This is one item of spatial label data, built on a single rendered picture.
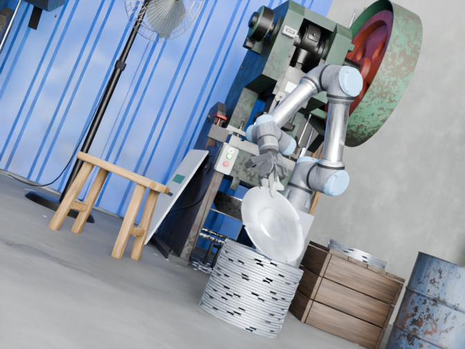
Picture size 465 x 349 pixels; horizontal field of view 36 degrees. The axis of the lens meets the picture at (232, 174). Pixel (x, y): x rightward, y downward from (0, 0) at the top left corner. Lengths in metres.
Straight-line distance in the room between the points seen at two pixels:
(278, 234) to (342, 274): 0.83
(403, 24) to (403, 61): 0.21
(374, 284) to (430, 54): 2.70
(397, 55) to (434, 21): 1.94
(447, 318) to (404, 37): 1.53
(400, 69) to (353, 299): 1.21
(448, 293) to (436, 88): 2.89
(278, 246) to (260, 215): 0.12
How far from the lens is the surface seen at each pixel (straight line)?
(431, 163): 5.64
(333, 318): 3.30
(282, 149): 2.81
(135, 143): 4.93
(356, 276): 3.30
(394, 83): 3.77
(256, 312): 2.39
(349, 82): 2.96
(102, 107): 3.91
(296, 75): 3.91
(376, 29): 4.27
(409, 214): 5.58
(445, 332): 3.00
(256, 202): 2.51
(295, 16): 3.90
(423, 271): 3.07
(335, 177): 3.00
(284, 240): 2.52
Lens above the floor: 0.34
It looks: 3 degrees up
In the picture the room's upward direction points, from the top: 22 degrees clockwise
